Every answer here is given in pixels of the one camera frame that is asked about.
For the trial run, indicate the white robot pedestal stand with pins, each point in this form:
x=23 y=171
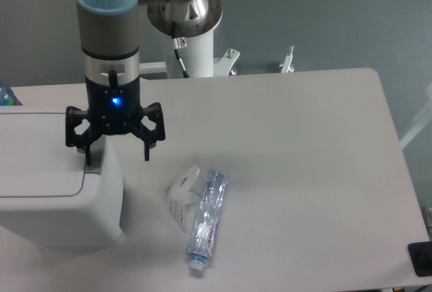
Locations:
x=187 y=30

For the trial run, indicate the white trash can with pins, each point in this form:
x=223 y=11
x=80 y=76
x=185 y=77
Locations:
x=53 y=195

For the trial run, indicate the clear plastic water bottle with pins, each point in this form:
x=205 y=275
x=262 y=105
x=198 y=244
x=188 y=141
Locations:
x=207 y=216

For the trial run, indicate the white frame at right edge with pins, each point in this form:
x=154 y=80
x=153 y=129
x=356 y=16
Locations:
x=419 y=121

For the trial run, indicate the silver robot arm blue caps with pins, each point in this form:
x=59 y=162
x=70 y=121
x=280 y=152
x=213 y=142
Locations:
x=109 y=41

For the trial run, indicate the crumpled white paper wrapper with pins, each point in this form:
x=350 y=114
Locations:
x=181 y=193

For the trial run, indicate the black device at table edge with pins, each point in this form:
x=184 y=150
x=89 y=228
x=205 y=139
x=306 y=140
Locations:
x=420 y=255

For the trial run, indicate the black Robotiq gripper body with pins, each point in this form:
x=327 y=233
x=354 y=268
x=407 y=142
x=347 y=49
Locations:
x=114 y=111

